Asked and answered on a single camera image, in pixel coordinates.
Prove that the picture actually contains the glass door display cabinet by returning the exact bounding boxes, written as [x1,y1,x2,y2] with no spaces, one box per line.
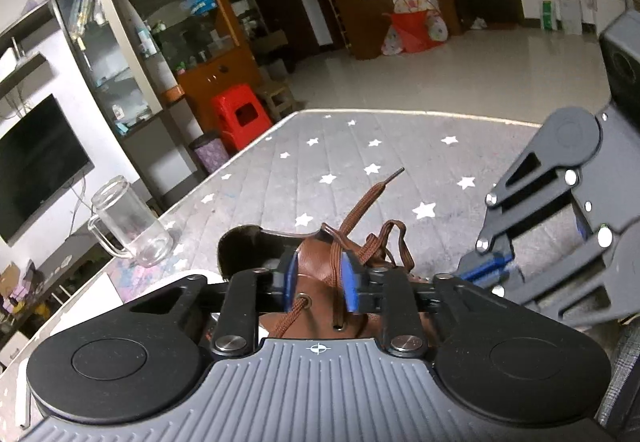
[44,0,196,213]

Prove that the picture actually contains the narrow wooden side cabinet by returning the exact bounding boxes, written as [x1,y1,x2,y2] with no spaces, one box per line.
[434,0,464,36]

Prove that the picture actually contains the black flat television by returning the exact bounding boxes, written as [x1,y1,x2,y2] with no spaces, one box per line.
[0,94,96,247]

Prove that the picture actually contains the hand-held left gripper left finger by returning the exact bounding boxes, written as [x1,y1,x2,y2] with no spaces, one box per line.
[127,247,303,358]

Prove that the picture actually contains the pastel patterned sheet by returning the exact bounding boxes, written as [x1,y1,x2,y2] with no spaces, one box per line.
[106,255,226,307]

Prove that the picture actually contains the purple waste bin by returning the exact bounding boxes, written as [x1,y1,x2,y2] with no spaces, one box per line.
[192,133,231,175]

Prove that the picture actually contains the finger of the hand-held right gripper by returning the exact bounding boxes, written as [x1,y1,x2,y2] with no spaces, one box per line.
[475,129,583,275]
[457,225,640,329]

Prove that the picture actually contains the red play tent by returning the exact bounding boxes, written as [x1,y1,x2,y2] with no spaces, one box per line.
[381,0,450,56]

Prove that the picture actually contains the red plastic stool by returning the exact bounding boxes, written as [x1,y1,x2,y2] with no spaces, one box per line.
[210,83,275,155]

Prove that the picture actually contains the brown leather shoe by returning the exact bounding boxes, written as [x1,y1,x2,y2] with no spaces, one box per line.
[217,225,436,340]

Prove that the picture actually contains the small wooden stool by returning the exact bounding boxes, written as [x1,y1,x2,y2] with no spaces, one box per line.
[256,81,298,123]

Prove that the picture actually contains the low television console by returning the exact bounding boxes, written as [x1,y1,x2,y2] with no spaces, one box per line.
[0,225,116,363]

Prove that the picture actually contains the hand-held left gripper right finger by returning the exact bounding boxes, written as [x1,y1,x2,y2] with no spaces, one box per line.
[341,256,507,359]

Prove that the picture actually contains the grey star-printed table cover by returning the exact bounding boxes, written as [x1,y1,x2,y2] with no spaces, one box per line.
[0,108,608,428]

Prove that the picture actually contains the grey wall shelf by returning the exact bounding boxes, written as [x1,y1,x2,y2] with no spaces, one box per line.
[0,0,56,99]

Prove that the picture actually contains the clear glass mug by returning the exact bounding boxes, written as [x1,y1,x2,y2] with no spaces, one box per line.
[87,175,175,269]

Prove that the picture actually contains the wooden cabinet with shelves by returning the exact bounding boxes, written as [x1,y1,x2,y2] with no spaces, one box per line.
[105,0,262,133]

